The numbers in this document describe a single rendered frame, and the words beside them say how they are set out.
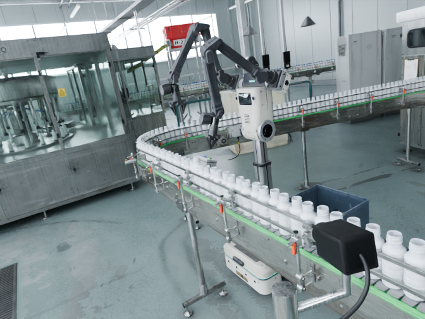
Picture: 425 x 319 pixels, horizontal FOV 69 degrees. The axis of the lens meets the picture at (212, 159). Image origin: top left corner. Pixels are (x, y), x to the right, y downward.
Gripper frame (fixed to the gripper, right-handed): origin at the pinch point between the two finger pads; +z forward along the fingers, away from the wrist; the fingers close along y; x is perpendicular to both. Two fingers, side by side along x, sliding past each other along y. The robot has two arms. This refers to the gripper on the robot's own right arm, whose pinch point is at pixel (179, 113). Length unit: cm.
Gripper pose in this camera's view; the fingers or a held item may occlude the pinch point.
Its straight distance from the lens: 218.4
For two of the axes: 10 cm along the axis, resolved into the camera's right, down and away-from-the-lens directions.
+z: 1.5, 9.5, 2.9
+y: -8.4, 2.7, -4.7
